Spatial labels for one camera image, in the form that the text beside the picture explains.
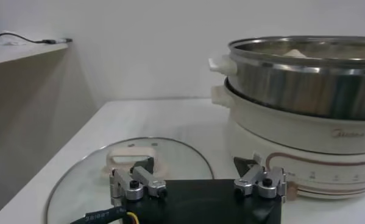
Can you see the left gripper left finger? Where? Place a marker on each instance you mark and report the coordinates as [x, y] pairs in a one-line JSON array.
[[145, 179]]

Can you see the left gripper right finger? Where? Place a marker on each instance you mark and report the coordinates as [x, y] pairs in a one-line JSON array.
[[261, 179]]

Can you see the stainless steel steamer basket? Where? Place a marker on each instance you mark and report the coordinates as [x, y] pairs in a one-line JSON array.
[[292, 88]]

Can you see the white electric cooker pot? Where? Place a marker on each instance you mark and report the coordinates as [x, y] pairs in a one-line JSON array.
[[292, 137]]

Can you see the black and silver adapter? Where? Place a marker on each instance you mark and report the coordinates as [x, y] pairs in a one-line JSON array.
[[58, 40]]

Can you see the white side desk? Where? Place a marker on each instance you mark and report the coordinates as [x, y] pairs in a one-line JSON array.
[[17, 52]]

